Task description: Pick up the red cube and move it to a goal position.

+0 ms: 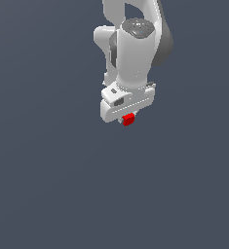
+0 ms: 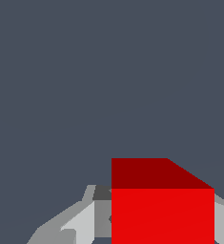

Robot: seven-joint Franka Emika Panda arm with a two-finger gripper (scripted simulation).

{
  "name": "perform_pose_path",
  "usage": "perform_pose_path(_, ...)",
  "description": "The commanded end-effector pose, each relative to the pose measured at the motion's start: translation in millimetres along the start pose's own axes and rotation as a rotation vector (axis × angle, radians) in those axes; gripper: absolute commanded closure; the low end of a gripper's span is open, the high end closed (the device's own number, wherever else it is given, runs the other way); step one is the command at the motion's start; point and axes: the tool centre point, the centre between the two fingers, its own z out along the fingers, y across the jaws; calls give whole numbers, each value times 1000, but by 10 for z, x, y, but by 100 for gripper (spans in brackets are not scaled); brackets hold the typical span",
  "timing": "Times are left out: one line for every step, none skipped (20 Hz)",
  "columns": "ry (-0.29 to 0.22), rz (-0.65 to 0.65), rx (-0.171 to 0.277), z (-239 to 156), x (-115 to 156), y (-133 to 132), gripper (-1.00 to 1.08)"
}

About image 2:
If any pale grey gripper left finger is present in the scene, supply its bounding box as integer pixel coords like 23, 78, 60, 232
27, 184, 112, 244

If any red cube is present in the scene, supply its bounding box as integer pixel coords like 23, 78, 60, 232
111, 157, 215, 244

